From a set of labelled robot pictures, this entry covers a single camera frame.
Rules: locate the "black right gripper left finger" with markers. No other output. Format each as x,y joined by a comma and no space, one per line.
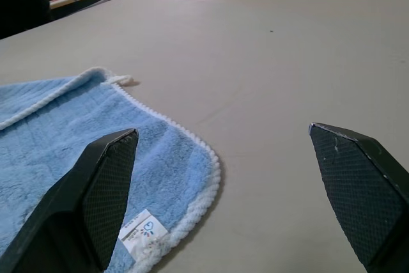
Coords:
76,209

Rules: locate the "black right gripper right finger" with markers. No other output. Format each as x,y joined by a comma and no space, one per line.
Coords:
358,190

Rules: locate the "light blue towel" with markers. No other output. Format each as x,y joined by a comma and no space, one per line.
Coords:
64,145

